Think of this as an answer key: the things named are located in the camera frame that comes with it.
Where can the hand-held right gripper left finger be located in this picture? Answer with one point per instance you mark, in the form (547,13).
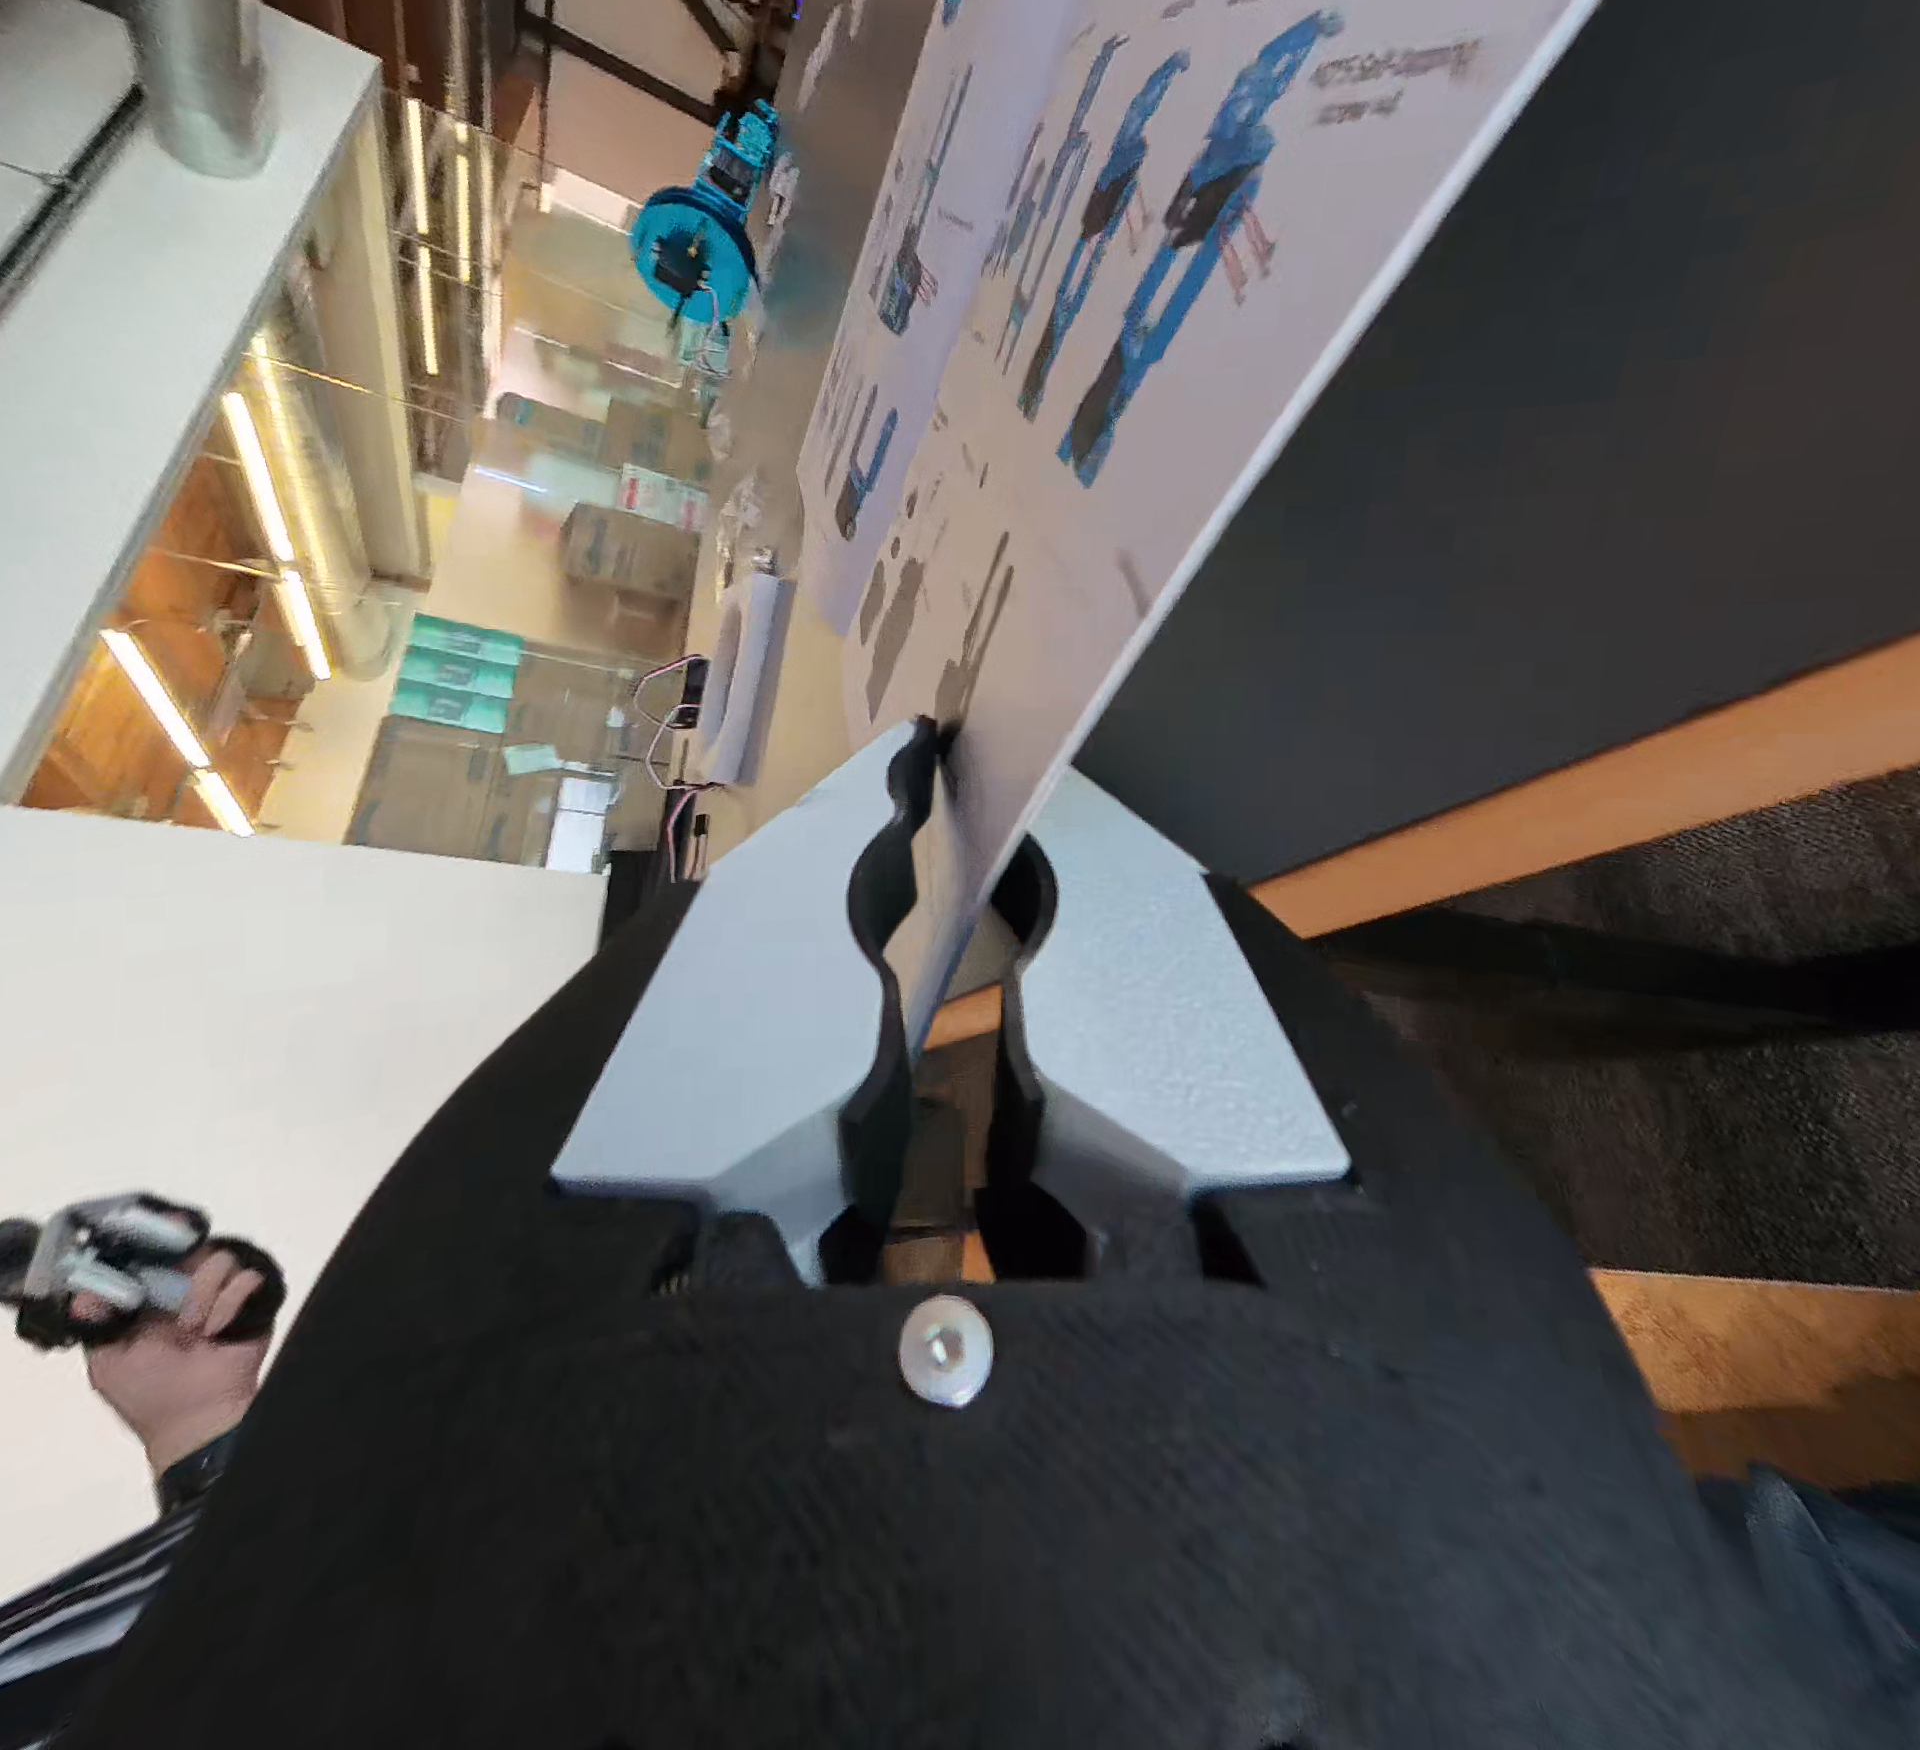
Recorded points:
(720,1031)

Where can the person's jeans leg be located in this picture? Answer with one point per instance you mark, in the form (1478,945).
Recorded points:
(1830,1629)

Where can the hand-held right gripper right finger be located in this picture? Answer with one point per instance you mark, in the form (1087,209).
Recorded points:
(1185,1031)

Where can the dark desk with wooden edge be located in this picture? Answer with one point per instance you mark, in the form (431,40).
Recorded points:
(1651,354)

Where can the person's left hand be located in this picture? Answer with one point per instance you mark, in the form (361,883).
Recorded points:
(181,1389)

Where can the person's left forearm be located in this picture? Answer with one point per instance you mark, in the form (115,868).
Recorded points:
(106,1598)

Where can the printed instruction sheet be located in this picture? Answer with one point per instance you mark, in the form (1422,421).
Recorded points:
(1201,281)

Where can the blue metal toy robot arm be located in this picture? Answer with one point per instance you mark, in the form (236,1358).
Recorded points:
(691,242)

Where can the silver ventilation duct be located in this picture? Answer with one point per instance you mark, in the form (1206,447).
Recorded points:
(196,11)

